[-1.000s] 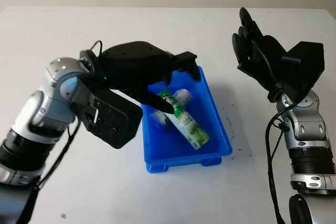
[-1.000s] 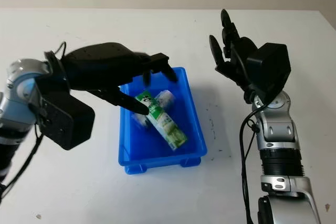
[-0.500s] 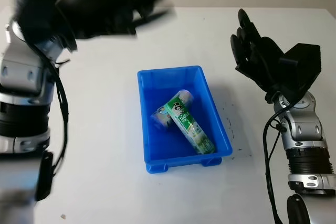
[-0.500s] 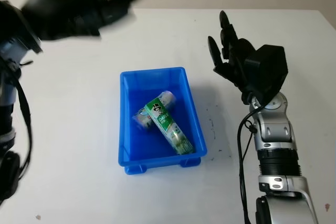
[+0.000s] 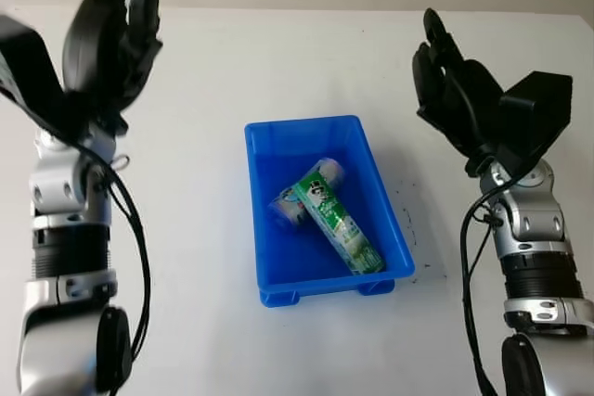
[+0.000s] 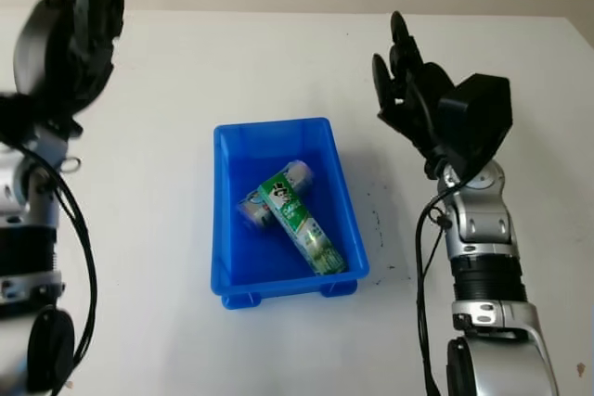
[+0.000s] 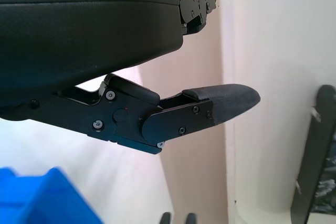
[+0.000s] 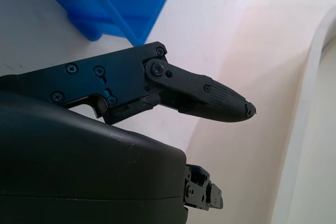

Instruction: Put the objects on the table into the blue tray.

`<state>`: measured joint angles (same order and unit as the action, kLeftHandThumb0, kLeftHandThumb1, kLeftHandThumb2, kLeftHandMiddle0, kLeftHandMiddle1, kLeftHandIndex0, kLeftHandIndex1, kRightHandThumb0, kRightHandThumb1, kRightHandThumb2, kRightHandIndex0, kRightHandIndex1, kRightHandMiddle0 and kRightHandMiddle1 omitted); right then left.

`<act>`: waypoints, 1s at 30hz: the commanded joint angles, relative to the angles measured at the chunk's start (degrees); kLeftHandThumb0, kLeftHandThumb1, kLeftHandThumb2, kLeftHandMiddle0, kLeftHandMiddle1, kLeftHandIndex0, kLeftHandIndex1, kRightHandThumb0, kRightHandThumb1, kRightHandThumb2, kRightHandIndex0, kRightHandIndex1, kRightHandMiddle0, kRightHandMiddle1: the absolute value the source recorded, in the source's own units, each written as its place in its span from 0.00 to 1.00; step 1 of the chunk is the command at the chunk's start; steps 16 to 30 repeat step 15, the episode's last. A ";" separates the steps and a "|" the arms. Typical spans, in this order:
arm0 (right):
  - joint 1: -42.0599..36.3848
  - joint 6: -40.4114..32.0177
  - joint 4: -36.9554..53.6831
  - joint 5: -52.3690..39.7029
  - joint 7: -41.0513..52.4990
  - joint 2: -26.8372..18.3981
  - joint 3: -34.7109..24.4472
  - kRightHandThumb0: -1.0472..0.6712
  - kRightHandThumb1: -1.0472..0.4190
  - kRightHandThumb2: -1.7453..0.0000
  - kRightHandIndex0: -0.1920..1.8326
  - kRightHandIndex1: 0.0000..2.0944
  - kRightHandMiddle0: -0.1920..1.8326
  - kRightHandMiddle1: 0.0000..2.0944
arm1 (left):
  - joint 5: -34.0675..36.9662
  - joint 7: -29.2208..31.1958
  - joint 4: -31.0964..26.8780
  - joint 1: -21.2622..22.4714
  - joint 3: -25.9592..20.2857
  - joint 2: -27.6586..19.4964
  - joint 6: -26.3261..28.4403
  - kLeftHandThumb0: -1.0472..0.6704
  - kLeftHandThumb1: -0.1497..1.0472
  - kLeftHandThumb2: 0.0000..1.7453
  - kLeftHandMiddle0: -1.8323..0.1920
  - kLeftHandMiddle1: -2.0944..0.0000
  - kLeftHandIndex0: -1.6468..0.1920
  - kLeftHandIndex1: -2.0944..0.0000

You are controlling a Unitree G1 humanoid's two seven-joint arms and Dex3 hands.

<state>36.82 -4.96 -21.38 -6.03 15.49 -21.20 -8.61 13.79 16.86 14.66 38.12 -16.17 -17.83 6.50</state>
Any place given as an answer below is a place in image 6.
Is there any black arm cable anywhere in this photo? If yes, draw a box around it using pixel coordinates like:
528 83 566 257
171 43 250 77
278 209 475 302
414 161 471 396
17 145 99 386

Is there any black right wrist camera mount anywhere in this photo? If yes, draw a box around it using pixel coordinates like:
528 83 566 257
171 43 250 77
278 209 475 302
438 73 513 171

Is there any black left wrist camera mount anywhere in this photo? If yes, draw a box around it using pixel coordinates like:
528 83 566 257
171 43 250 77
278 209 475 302
0 92 37 149

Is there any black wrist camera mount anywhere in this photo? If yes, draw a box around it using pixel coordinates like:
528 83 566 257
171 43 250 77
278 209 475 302
0 92 37 149
438 73 513 171

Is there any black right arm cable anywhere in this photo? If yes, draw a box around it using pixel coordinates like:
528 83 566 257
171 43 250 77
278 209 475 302
414 161 471 396

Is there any blue plastic tray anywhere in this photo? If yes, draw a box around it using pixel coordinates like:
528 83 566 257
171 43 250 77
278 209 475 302
206 116 371 310

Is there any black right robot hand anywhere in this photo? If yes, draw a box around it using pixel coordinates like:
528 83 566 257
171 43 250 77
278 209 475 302
370 10 459 171

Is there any green toothpaste box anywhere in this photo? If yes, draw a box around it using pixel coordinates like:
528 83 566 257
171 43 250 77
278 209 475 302
256 172 347 276

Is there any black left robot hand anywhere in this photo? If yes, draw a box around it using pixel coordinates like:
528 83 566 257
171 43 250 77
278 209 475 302
11 0 127 115

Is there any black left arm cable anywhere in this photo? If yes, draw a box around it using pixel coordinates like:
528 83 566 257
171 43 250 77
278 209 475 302
17 145 99 386

